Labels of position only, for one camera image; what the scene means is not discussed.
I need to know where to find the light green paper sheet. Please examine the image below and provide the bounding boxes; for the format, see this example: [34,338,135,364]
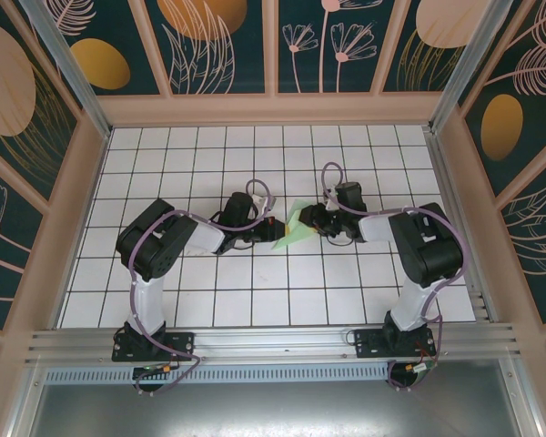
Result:
[270,198,319,250]

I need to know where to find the small circuit board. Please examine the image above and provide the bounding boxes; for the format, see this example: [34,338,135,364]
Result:
[131,362,179,396]
[388,361,438,391]

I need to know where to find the aluminium side rail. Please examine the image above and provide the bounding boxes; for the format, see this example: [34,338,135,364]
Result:
[425,128,490,322]

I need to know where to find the aluminium mounting rail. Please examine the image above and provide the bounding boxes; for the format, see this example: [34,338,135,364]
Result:
[25,322,527,365]

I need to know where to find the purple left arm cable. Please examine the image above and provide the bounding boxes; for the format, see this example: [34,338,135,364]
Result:
[126,178,274,397]

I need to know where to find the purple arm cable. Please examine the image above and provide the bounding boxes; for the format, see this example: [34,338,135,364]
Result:
[322,162,466,392]
[126,178,274,397]

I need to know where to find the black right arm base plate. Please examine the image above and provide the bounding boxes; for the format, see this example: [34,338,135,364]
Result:
[353,328,438,361]

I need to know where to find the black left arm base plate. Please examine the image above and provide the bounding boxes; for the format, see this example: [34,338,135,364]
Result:
[111,330,197,363]

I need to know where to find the slotted grey cable duct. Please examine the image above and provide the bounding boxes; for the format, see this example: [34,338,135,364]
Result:
[43,361,392,384]

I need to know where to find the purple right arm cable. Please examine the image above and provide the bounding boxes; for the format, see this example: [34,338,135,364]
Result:
[322,162,466,392]

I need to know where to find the aluminium corner post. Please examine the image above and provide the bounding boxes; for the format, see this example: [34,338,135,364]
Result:
[17,0,115,140]
[427,0,524,133]

